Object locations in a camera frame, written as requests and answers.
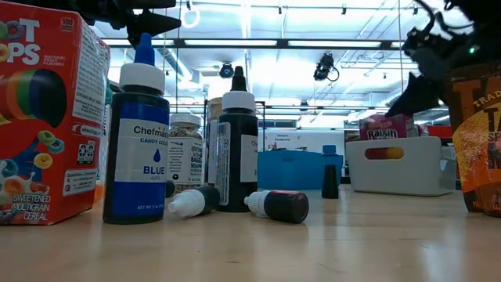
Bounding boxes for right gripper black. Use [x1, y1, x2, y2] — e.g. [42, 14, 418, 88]
[385, 25, 483, 118]

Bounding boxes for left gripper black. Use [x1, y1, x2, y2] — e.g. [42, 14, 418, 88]
[76, 0, 183, 47]

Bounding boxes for purple Raisin Bran cereal box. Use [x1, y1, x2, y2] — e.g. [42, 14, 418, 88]
[359, 114, 416, 161]

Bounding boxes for brown orange snack bag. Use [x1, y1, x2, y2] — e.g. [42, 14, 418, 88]
[445, 61, 501, 219]

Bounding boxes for small blue-capped dark bottle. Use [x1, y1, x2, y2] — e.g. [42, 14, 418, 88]
[321, 144, 341, 201]

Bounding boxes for sprinkles jar white label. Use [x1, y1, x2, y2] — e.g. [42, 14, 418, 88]
[168, 113, 206, 196]

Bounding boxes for red Froot Loops cereal box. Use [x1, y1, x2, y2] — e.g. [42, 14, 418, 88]
[0, 0, 112, 227]

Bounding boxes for large blue food colouring bottle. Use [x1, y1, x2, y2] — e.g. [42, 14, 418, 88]
[102, 32, 171, 226]

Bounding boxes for large black food colouring bottle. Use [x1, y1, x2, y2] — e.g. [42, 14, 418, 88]
[214, 65, 260, 214]

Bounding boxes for small dark red bottle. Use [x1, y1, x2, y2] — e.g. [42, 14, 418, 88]
[243, 189, 311, 226]

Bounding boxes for red storage boxes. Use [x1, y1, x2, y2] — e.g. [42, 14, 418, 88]
[416, 124, 454, 139]

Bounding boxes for grey plastic bin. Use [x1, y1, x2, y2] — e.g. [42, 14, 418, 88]
[344, 136, 457, 197]

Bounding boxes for white display board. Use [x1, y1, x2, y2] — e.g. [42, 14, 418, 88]
[258, 128, 345, 153]

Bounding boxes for blue plastic bin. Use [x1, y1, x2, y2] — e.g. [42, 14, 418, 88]
[257, 150, 345, 192]

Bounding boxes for round black ceiling camera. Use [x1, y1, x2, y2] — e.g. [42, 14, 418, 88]
[218, 61, 235, 79]

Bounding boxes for black ceiling-mounted camera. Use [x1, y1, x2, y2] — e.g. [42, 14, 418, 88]
[312, 52, 341, 82]

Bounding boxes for black overhead frame beam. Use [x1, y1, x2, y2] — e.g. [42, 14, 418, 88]
[101, 38, 404, 50]

